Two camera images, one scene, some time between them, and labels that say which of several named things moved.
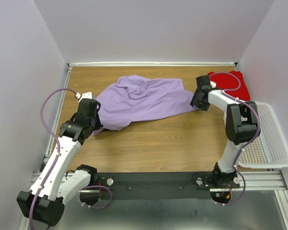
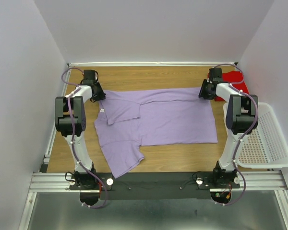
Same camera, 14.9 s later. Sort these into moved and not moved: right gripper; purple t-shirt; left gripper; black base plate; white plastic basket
Moved: right gripper; purple t-shirt; left gripper
Not moved: black base plate; white plastic basket
